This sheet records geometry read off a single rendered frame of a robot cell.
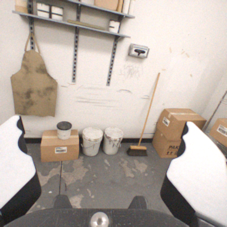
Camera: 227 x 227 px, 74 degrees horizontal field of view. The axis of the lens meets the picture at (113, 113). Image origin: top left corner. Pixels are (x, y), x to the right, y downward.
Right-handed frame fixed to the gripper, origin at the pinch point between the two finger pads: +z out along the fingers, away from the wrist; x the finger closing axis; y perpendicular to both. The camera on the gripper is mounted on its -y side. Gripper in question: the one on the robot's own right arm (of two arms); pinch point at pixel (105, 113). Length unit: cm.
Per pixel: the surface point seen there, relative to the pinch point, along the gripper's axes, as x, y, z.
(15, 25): -100, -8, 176
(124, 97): 28, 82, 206
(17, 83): -109, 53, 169
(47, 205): -60, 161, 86
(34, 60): -87, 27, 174
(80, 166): -34, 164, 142
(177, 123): 108, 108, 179
